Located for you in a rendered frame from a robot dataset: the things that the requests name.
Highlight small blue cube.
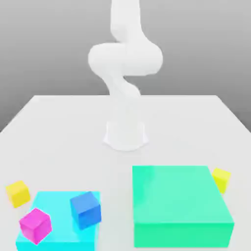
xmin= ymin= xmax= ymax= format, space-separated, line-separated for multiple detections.
xmin=70 ymin=191 xmax=102 ymax=230

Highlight small lime yellow cube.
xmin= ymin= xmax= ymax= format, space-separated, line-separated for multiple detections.
xmin=211 ymin=168 xmax=232 ymax=195

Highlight small magenta cube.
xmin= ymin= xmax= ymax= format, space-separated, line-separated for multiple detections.
xmin=19 ymin=207 xmax=53 ymax=246

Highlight large green box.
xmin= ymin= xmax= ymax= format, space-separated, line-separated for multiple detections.
xmin=132 ymin=165 xmax=235 ymax=249

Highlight large cyan box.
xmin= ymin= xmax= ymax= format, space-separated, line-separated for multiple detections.
xmin=15 ymin=191 xmax=101 ymax=251

